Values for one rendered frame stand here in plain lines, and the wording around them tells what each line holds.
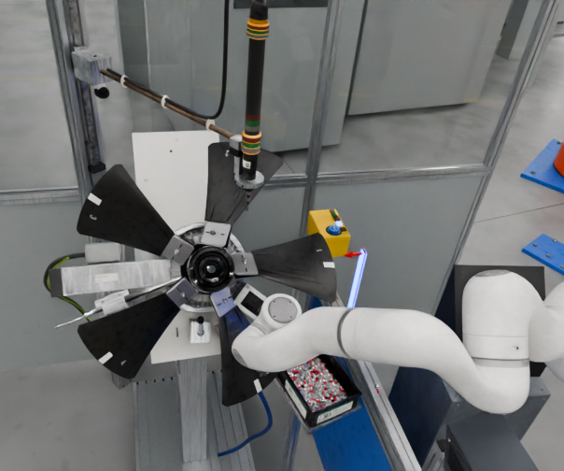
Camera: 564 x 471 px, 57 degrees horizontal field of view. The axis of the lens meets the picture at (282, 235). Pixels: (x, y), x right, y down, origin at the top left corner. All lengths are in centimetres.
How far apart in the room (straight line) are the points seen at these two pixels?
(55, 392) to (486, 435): 202
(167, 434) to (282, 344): 146
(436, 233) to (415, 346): 186
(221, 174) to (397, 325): 78
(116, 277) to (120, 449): 113
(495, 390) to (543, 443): 197
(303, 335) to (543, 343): 42
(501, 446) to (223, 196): 87
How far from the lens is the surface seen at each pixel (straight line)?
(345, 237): 174
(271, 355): 101
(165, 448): 235
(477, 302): 89
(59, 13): 165
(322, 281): 143
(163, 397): 248
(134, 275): 149
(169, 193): 161
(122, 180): 134
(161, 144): 164
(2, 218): 218
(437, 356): 84
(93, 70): 160
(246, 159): 120
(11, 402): 272
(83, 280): 150
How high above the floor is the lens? 210
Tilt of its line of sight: 37 degrees down
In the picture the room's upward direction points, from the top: 6 degrees clockwise
